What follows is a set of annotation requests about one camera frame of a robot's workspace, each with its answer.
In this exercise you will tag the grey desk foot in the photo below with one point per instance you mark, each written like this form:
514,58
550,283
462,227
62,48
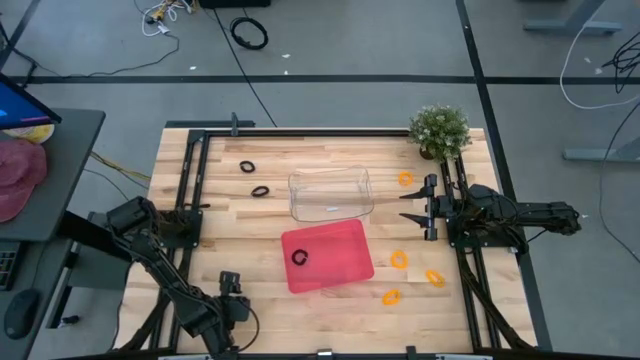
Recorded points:
570,26
590,155

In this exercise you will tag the black aluminium table frame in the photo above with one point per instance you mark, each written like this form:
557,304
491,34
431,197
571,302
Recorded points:
300,133

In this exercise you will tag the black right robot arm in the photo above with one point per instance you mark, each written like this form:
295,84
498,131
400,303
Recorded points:
530,212

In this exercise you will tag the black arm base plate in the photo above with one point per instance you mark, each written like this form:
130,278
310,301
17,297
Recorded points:
457,240
192,235

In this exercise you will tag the black keyboard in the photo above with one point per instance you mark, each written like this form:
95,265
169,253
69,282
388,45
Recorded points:
6,265

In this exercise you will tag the silver aluminium bar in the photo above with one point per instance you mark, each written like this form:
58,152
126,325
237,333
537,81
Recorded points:
465,357
185,357

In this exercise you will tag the yellow round object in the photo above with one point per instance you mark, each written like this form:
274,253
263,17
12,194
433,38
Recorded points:
35,132

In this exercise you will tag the clear plastic bin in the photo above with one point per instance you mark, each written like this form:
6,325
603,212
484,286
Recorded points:
330,195

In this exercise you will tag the potted green plant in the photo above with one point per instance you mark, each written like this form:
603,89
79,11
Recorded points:
440,132

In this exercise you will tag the pink translucent plastic bin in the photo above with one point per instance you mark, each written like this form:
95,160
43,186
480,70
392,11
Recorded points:
340,260

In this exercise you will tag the dark grey side desk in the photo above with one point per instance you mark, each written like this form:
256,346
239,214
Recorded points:
70,165

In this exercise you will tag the black box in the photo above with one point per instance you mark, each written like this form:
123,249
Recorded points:
235,3

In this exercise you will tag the small black item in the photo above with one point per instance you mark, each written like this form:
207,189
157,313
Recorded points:
70,320

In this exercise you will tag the pink cap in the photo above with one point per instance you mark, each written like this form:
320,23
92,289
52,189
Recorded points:
17,175

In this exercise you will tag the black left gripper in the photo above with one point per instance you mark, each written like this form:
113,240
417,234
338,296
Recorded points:
231,284

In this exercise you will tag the black computer mouse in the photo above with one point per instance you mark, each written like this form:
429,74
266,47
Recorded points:
21,314

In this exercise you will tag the computer monitor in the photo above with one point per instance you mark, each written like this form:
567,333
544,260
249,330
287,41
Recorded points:
20,107

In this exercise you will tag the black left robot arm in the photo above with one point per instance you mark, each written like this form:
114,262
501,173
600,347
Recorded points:
165,277

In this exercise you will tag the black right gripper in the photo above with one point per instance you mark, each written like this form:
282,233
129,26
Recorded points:
432,207

